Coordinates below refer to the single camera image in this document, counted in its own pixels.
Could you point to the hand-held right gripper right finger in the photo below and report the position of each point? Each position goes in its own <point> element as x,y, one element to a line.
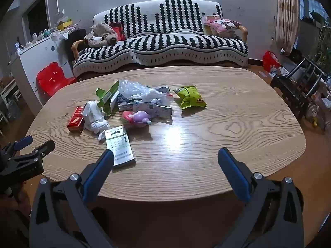
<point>234,175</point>

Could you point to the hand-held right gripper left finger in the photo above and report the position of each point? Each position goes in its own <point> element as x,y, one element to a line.
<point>99,175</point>

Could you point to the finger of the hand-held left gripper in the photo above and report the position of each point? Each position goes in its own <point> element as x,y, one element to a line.
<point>23,142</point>
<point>45,146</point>

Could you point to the green white carton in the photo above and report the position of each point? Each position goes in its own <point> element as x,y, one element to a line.
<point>108,97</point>

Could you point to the green snack packet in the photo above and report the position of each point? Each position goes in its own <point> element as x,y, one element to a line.
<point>191,97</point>

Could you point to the white green flat box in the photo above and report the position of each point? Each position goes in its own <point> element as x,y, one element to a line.
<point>119,144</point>

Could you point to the red small box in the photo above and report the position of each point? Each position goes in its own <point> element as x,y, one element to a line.
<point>75,120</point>

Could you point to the white rack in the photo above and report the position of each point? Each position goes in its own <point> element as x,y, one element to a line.
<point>7,95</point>

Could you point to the red plastic bear chair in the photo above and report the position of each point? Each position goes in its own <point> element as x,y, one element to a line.
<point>51,77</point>

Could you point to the pink purple toy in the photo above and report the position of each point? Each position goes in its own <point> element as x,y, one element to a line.
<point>138,117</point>

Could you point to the blue white crumpled wrapper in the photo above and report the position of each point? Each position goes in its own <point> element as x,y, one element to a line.
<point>125,106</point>

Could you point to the white cabinet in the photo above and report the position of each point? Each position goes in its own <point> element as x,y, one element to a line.
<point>41,56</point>

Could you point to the white dotted flat packet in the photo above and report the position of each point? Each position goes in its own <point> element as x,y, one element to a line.
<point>159,109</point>

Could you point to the clear plastic bag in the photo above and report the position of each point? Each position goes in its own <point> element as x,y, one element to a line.
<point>134,87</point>

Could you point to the row of small bottles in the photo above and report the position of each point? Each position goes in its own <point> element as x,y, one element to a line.
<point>38,36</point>

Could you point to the pile of toys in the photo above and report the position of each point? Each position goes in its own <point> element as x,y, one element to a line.
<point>318,106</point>

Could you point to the papers on floor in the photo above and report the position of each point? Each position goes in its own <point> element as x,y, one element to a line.
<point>280,72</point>

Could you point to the dark side cabinet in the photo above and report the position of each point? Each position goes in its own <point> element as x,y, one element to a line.
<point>73,36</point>

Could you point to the yellow box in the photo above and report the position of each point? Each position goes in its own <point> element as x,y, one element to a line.
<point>63,25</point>

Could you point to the brown plush toy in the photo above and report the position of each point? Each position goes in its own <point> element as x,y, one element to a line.
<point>102,33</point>

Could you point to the red cushion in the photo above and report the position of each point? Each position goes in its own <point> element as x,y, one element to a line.
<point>119,31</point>

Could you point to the black white striped sofa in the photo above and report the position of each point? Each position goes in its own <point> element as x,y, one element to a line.
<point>168,44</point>

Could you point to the pink cartoon pillow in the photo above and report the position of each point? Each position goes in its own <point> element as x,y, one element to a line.
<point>225,25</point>

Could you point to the white printed pillow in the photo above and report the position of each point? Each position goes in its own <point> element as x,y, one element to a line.
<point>206,22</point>

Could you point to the green potted plant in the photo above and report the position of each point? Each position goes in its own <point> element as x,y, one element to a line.
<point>323,46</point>

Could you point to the beige checked curtain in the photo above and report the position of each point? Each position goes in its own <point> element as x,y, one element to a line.
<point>285,15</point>

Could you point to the window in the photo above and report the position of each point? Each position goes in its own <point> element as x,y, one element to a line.
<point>314,7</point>

